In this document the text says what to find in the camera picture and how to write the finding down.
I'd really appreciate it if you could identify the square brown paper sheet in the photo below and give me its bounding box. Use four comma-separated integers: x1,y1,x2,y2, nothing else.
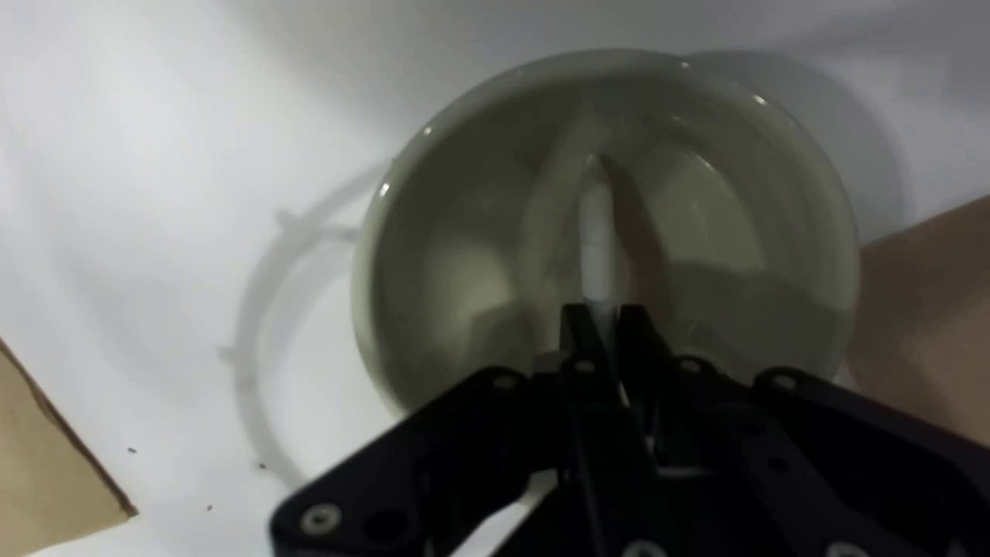
846,192,990,449

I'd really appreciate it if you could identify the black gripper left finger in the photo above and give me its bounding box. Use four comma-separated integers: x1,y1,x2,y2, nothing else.
269,301,648,557

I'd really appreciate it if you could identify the pale green ceramic bowl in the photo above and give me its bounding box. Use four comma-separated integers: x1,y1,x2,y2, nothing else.
350,48,865,418

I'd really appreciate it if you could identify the folded brown cardboard piece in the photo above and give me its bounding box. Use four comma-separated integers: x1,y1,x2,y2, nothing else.
0,339,138,557

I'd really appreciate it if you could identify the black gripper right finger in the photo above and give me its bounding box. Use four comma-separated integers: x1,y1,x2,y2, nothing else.
615,301,990,557

